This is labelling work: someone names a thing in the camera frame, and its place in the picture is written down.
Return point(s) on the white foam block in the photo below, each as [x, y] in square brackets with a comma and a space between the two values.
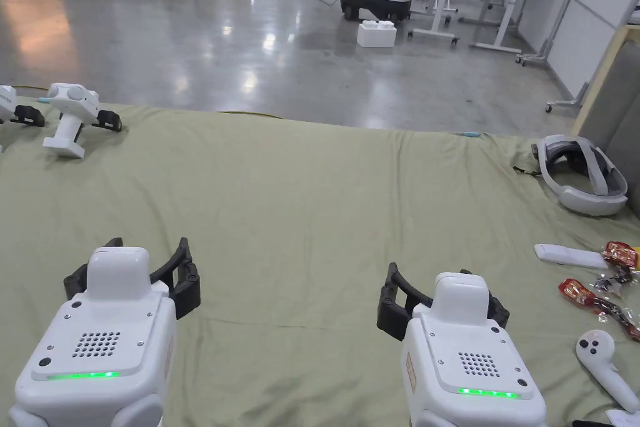
[376, 34]

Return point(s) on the white and grey headset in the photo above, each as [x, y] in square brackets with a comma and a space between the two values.
[602, 172]

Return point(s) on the crumpled foil wrapper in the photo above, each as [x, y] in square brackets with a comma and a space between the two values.
[607, 282]

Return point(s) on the spare white hand-held gripper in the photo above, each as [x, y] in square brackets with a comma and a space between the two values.
[70, 112]
[10, 104]

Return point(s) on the grey padded headboard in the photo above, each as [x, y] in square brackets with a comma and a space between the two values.
[617, 107]

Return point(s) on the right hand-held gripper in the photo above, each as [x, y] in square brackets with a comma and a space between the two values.
[470, 362]

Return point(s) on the flat white remote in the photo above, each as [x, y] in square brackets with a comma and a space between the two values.
[567, 255]

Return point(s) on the long red snack packet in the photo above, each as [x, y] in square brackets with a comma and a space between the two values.
[580, 293]

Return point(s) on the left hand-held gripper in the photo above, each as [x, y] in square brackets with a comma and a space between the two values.
[100, 342]

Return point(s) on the white hand controller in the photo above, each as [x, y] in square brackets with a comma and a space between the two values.
[595, 352]

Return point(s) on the bed with pale green sheet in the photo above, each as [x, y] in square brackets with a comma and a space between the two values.
[300, 197]

